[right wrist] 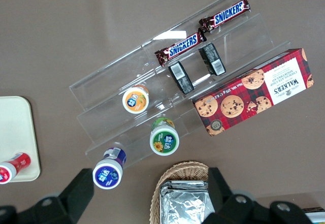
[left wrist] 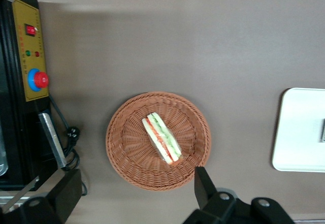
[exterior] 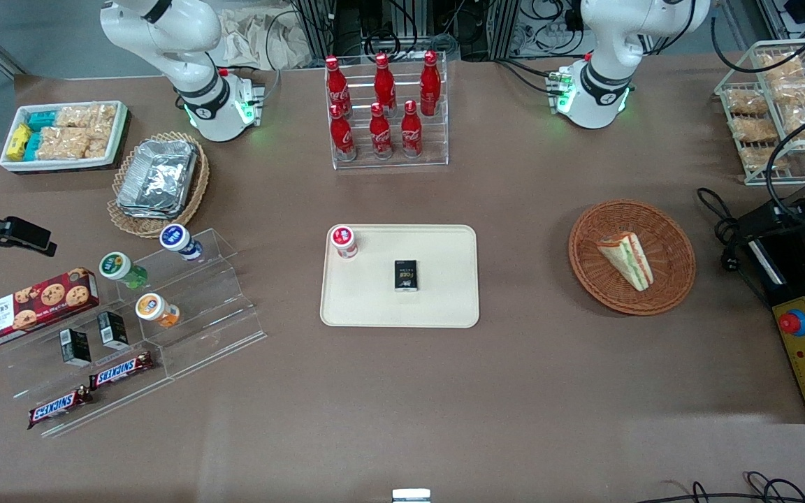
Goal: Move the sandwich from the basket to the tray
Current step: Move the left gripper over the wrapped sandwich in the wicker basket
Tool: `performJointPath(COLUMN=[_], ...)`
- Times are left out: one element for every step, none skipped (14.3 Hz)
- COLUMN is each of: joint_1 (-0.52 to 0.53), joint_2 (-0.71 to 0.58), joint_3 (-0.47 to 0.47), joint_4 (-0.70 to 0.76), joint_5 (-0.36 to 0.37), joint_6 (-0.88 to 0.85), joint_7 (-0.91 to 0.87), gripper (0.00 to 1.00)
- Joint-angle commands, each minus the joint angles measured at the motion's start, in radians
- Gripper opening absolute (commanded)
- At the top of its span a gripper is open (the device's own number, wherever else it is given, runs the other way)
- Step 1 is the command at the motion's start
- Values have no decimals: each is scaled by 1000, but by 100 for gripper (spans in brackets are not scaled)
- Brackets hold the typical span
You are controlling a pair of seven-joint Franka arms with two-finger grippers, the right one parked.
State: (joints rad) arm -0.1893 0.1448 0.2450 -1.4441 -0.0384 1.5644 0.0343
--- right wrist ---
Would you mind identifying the Snickers chocolate bar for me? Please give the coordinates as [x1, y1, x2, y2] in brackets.
[198, 0, 251, 34]
[154, 30, 207, 68]

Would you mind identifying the white rectangular snack container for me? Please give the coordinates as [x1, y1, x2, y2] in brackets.
[303, 207, 325, 224]

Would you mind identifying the silver foil bag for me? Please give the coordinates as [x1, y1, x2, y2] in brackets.
[159, 180, 216, 224]

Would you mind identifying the light wicker basket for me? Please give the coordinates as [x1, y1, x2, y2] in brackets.
[149, 161, 210, 224]

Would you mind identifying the red gum bottle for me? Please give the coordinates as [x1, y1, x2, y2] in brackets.
[0, 152, 31, 185]

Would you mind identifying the beige plastic tray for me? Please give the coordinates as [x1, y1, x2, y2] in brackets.
[0, 95, 41, 183]

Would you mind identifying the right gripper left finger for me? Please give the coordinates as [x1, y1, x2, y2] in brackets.
[0, 168, 94, 224]

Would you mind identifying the orange-lid gum bottle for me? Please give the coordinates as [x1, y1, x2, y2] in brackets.
[122, 84, 150, 115]

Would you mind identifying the green-lid gum bottle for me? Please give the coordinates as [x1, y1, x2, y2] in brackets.
[149, 116, 180, 156]

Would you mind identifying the blue-lid gum bottle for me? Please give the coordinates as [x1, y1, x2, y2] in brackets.
[92, 147, 127, 190]

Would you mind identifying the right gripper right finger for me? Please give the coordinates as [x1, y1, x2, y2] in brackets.
[203, 167, 313, 224]

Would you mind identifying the small black barcode box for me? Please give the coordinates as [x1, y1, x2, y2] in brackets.
[199, 43, 226, 77]
[168, 61, 195, 95]

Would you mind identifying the clear acrylic stepped display stand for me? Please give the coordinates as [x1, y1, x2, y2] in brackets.
[69, 0, 291, 170]

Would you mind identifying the red Walker's shortbread cookie box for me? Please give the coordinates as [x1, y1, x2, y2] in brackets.
[192, 48, 315, 137]

